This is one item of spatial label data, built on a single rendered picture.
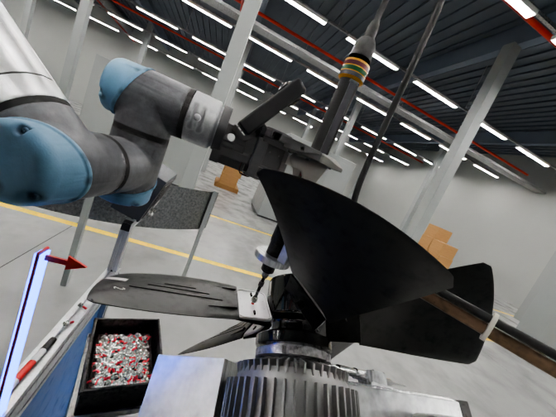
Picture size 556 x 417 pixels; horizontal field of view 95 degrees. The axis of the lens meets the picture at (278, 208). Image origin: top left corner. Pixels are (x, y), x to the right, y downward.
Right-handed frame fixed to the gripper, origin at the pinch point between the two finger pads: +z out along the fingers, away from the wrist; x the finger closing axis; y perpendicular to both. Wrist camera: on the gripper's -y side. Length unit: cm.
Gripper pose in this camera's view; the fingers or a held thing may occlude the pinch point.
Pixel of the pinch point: (331, 162)
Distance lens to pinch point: 46.7
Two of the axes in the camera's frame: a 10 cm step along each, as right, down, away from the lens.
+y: -3.8, 9.1, 1.6
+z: 9.0, 3.2, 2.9
